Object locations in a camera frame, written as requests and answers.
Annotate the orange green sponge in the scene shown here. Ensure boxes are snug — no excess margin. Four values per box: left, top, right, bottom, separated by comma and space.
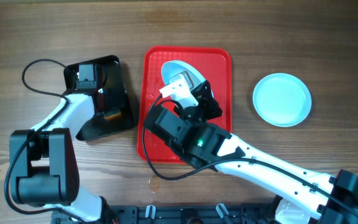
103, 109, 122, 122

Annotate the white plate bottom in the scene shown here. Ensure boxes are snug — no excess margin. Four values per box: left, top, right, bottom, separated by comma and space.
252, 73, 312, 128

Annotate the right black cable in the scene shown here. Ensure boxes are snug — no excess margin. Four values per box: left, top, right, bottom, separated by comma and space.
141, 94, 358, 224

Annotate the white plate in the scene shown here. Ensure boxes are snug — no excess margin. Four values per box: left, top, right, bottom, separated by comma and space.
252, 73, 312, 128
160, 60, 214, 100

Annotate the black cable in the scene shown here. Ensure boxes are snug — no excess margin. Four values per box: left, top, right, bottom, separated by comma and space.
141, 94, 358, 224
3, 58, 74, 216

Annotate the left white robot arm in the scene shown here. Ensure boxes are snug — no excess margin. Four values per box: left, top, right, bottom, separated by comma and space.
4, 88, 119, 223

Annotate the left black cable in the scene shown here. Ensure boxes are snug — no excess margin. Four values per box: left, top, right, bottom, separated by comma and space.
3, 58, 74, 216

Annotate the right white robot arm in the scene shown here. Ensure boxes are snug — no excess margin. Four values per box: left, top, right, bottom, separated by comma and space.
180, 81, 358, 223

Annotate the black water tray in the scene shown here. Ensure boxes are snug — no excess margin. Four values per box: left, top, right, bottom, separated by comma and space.
63, 55, 135, 141

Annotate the red plastic tray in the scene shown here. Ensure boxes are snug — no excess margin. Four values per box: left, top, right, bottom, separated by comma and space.
137, 45, 232, 160

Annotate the white plate top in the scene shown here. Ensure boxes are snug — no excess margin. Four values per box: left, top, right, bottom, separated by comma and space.
160, 60, 214, 100

